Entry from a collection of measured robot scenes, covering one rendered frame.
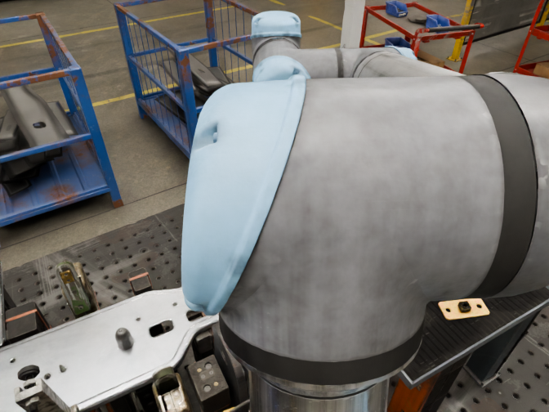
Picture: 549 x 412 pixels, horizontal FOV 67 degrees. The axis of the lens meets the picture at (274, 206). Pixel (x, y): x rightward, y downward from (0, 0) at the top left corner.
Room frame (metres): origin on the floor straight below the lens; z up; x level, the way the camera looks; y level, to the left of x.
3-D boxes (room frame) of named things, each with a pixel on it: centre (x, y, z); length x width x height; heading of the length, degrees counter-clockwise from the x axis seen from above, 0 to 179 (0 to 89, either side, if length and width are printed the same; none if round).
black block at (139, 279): (0.66, 0.34, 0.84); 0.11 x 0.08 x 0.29; 28
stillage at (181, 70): (3.07, 0.55, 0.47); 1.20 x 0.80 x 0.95; 34
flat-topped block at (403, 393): (0.46, -0.34, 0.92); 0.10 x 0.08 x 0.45; 118
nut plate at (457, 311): (0.45, -0.35, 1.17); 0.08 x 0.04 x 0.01; 98
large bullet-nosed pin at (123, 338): (0.48, 0.32, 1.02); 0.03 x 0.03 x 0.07
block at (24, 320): (0.55, 0.58, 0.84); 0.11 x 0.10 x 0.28; 28
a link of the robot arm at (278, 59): (0.55, -0.03, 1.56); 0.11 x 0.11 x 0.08; 3
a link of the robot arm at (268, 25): (0.65, 0.00, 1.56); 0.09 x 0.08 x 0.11; 3
